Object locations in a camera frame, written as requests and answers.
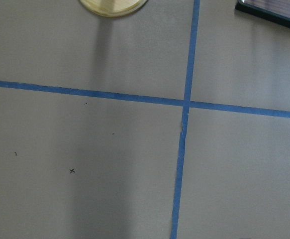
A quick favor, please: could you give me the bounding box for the round wooden stand base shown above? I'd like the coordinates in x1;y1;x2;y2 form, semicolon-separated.
80;0;147;18

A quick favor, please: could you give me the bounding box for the black framed glass rack tray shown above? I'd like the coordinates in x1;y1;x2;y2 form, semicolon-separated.
235;0;290;28

